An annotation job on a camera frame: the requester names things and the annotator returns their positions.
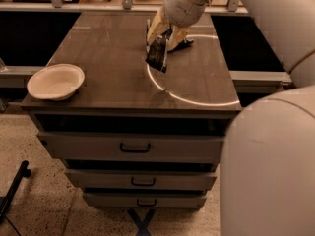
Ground top grey drawer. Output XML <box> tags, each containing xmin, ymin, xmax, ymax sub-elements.
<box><xmin>37</xmin><ymin>132</ymin><xmax>222</xmax><ymax>163</ymax></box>

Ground metal window railing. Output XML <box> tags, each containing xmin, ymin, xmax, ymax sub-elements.
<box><xmin>0</xmin><ymin>0</ymin><xmax>249</xmax><ymax>15</ymax></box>

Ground black rxbar chocolate wrapper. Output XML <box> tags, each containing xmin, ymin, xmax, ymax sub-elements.
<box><xmin>146</xmin><ymin>36</ymin><xmax>167</xmax><ymax>73</ymax></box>

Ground white paper bowl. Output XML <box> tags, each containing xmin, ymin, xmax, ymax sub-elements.
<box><xmin>27</xmin><ymin>64</ymin><xmax>85</xmax><ymax>101</ymax></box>

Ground blue chip bag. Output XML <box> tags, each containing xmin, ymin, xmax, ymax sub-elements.
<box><xmin>145</xmin><ymin>18</ymin><xmax>194</xmax><ymax>59</ymax></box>

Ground grey drawer cabinet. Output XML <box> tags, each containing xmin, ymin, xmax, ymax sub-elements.
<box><xmin>23</xmin><ymin>12</ymin><xmax>241</xmax><ymax>195</ymax></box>

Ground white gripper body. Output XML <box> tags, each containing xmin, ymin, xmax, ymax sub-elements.
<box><xmin>163</xmin><ymin>0</ymin><xmax>207</xmax><ymax>28</ymax></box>

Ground bottom grey drawer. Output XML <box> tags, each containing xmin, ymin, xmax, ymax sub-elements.
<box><xmin>83</xmin><ymin>193</ymin><xmax>209</xmax><ymax>209</ymax></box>

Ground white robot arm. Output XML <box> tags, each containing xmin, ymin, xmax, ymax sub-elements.
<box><xmin>147</xmin><ymin>0</ymin><xmax>315</xmax><ymax>236</ymax></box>

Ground middle grey drawer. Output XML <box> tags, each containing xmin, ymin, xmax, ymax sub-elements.
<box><xmin>65</xmin><ymin>169</ymin><xmax>217</xmax><ymax>192</ymax></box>

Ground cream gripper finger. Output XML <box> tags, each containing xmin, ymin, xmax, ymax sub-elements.
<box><xmin>147</xmin><ymin>7</ymin><xmax>169</xmax><ymax>45</ymax></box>
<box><xmin>167</xmin><ymin>26</ymin><xmax>189</xmax><ymax>51</ymax></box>

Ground grey drawer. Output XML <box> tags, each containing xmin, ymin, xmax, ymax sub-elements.
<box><xmin>65</xmin><ymin>169</ymin><xmax>217</xmax><ymax>192</ymax></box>
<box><xmin>83</xmin><ymin>193</ymin><xmax>209</xmax><ymax>209</ymax></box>
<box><xmin>37</xmin><ymin>132</ymin><xmax>222</xmax><ymax>163</ymax></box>

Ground black stand leg left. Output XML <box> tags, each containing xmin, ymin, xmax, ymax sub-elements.
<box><xmin>0</xmin><ymin>160</ymin><xmax>32</xmax><ymax>223</ymax></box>

